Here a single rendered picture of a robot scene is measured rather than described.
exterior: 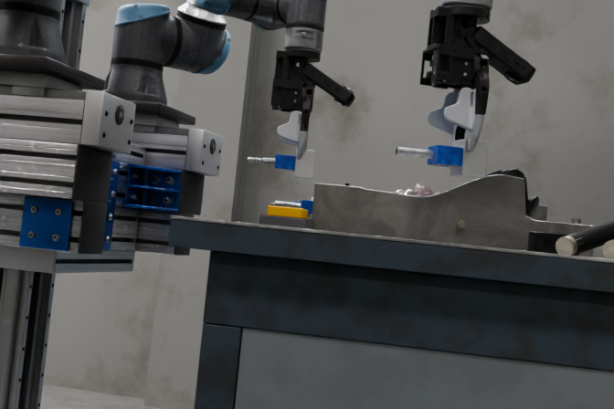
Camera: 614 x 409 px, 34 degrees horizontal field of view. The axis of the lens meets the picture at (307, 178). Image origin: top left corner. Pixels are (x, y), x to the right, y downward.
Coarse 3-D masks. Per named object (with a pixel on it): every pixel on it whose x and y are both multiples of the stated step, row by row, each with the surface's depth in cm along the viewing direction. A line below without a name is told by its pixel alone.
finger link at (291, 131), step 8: (296, 112) 197; (296, 120) 197; (280, 128) 196; (288, 128) 197; (296, 128) 197; (280, 136) 196; (288, 136) 196; (296, 136) 196; (304, 136) 195; (304, 144) 196
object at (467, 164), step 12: (456, 144) 153; (480, 144) 150; (420, 156) 150; (432, 156) 150; (444, 156) 149; (456, 156) 149; (468, 156) 149; (480, 156) 150; (456, 168) 152; (468, 168) 149; (480, 168) 150
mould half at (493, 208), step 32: (320, 192) 186; (352, 192) 185; (384, 192) 184; (448, 192) 182; (480, 192) 181; (512, 192) 180; (320, 224) 185; (352, 224) 184; (384, 224) 183; (416, 224) 182; (448, 224) 181; (480, 224) 180; (512, 224) 180; (544, 224) 179; (576, 224) 178
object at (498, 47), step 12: (480, 36) 151; (492, 36) 151; (492, 48) 151; (504, 48) 152; (492, 60) 154; (504, 60) 152; (516, 60) 152; (504, 72) 155; (516, 72) 152; (528, 72) 153; (516, 84) 156
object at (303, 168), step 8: (296, 152) 197; (304, 152) 197; (312, 152) 197; (248, 160) 199; (256, 160) 199; (264, 160) 199; (272, 160) 199; (280, 160) 198; (288, 160) 198; (296, 160) 197; (304, 160) 197; (312, 160) 197; (280, 168) 198; (288, 168) 198; (296, 168) 197; (304, 168) 197; (312, 168) 197; (296, 176) 197; (304, 176) 197; (312, 176) 201
